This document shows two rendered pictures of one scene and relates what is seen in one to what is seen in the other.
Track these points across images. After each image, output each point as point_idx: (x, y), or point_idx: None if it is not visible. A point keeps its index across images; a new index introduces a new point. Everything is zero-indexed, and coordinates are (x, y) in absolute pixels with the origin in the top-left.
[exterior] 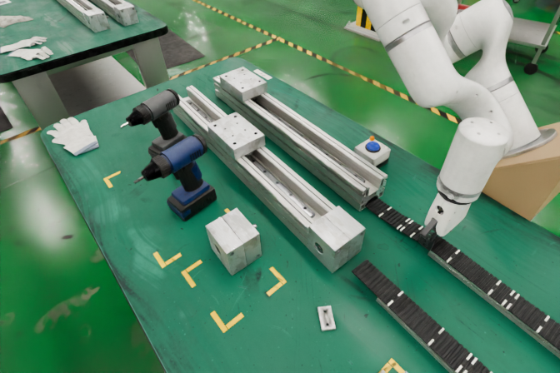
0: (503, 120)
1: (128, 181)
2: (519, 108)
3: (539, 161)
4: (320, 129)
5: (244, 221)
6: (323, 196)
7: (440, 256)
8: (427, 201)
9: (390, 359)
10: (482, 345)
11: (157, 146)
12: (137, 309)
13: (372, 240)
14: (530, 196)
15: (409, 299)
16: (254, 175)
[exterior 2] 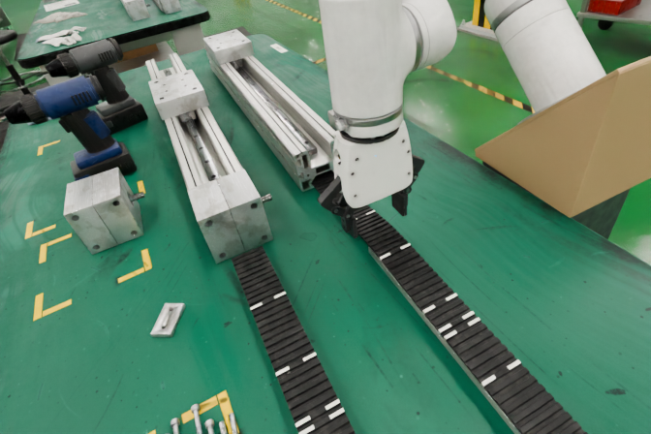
0: None
1: (60, 150)
2: (564, 33)
3: (566, 101)
4: (289, 89)
5: (113, 181)
6: (266, 171)
7: (373, 249)
8: None
9: (223, 391)
10: (384, 396)
11: (98, 109)
12: None
13: (299, 227)
14: (564, 171)
15: (288, 304)
16: (170, 136)
